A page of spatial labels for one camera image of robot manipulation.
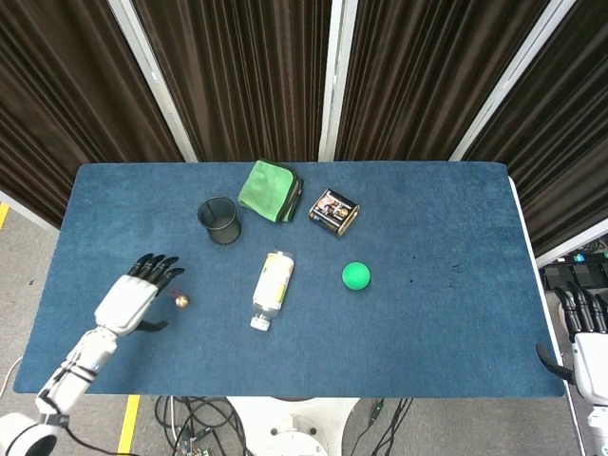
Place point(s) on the dark brown curtain panel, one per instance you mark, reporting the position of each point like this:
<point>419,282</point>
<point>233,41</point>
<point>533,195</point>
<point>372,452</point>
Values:
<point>247,71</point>
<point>565,142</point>
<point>418,71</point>
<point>71,95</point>

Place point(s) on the black gold printed tin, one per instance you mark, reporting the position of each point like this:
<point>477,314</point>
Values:
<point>332,211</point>

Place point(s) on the blue table mat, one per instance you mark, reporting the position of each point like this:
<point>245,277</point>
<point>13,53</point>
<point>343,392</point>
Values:
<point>404,332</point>

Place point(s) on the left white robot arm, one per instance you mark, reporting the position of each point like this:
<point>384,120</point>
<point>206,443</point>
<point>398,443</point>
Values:
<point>71,375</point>

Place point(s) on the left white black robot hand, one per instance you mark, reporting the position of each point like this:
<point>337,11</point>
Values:
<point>128,301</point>

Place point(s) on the black equipment box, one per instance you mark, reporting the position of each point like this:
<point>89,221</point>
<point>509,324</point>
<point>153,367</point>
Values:
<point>577,273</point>

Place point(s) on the black mesh pen cup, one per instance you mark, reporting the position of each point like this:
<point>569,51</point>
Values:
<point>219,223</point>

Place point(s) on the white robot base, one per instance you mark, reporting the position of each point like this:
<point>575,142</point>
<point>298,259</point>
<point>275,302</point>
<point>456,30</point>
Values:
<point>294,427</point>

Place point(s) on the folded green microfibre cloth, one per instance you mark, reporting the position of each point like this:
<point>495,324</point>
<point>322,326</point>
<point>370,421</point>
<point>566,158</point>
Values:
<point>266,190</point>

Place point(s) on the white partition post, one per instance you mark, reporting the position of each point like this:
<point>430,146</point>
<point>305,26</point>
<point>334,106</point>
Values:
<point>335,81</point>
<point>154,81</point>
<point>513,81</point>

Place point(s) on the yellow floor tape strip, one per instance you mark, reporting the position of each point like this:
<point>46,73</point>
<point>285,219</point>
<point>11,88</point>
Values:
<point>128,423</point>

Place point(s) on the green foam ball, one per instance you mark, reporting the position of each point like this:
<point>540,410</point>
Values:
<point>356,276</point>

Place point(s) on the clear plastic bottle white cap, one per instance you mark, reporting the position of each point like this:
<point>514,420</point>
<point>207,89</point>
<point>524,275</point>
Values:
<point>273,285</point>

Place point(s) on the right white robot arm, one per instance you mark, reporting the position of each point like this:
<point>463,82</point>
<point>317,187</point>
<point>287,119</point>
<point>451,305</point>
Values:
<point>599,427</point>

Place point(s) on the white table frame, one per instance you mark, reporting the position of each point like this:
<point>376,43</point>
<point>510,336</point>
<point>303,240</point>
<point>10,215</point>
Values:
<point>537,247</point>

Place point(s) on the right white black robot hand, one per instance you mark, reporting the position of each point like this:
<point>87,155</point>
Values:
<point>589,361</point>

